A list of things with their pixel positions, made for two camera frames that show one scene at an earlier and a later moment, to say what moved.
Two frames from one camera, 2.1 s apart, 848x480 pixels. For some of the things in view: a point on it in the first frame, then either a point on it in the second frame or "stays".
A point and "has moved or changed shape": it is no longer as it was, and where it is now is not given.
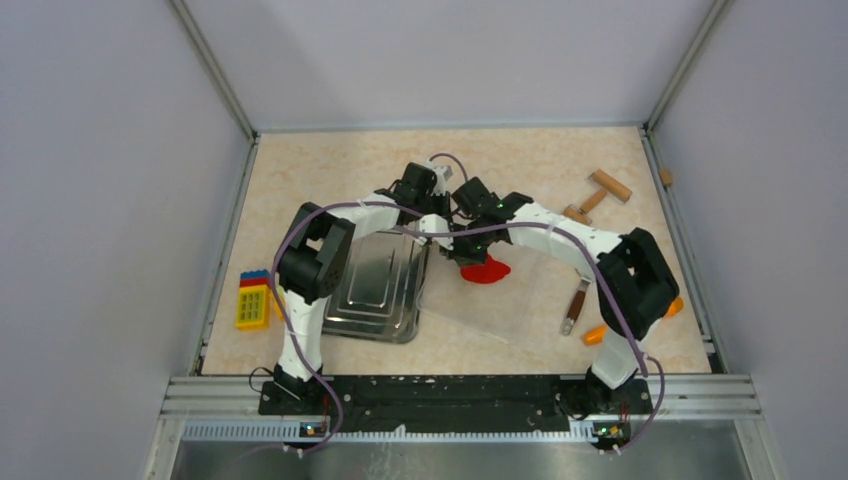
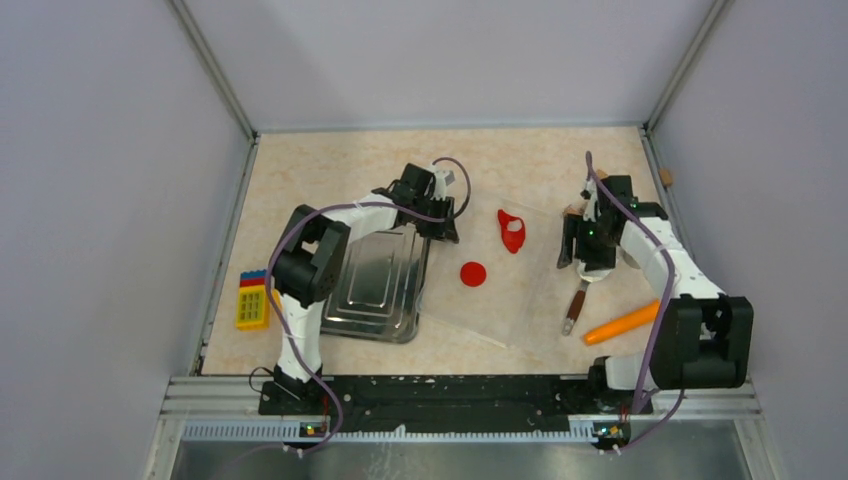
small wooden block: x=666 y=176 stays
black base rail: x=455 y=406 stays
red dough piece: x=491 y=271 has moved or changed shape
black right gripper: x=464 y=258 to x=574 y=228
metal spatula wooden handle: x=568 y=324 stays
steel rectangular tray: x=379 y=295 stays
